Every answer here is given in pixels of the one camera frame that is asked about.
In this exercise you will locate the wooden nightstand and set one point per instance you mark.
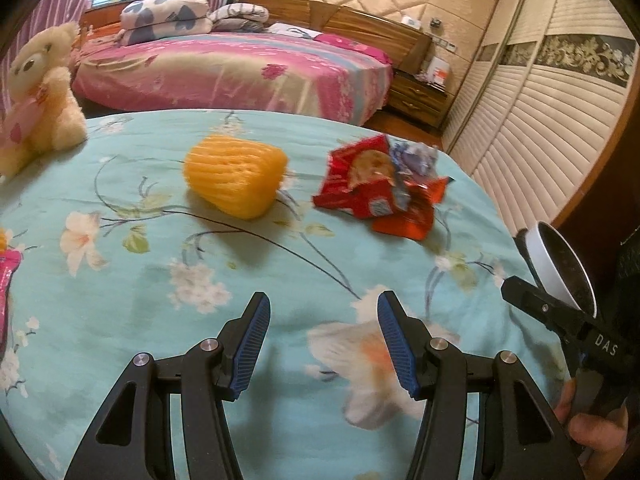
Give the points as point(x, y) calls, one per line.
point(417, 100)

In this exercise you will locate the dark wooden cabinet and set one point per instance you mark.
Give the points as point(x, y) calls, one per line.
point(600, 200)

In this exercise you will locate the pink pillow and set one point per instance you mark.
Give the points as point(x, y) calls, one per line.
point(355, 45)

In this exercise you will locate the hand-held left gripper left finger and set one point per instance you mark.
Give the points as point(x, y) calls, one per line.
point(250, 350)

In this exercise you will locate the small dark ornament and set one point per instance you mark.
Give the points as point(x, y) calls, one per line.
point(436, 23)

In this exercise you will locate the heart print folded quilt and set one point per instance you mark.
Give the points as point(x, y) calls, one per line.
point(165, 17)

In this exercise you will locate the red orange snack wrapper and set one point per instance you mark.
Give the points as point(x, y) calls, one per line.
point(370, 195)

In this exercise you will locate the wooden headboard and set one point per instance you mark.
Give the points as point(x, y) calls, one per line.
point(370, 25)

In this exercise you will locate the pink packet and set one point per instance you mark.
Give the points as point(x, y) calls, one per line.
point(7, 280)

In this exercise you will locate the small white box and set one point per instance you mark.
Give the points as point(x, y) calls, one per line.
point(411, 22)

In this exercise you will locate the cream teddy bear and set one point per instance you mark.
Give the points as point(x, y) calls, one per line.
point(40, 100)

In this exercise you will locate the person's right hand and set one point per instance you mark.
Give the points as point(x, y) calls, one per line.
point(595, 430)

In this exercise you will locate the pink striped curtain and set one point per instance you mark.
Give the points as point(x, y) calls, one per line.
point(45, 5)

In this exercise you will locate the wall switch panel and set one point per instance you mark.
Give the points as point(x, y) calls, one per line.
point(442, 42)

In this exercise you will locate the white blue pillow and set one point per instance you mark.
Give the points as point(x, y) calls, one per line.
point(295, 31)

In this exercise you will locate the yellow foam net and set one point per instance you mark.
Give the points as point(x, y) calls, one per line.
point(235, 175)

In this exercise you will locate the bed with pink floral sheet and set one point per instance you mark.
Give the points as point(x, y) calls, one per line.
point(225, 75)

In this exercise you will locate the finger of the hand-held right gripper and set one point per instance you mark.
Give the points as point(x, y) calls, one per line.
point(550, 310)

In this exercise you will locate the louvred wardrobe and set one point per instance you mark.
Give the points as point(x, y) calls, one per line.
point(540, 110)

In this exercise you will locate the white orange appliance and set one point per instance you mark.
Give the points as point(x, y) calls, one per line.
point(437, 70)

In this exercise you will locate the white trash bin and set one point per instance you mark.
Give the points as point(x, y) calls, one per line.
point(550, 260)

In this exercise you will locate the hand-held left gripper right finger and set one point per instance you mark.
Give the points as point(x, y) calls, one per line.
point(397, 347)

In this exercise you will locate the teal floral blanket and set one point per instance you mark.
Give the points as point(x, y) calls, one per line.
point(150, 260)

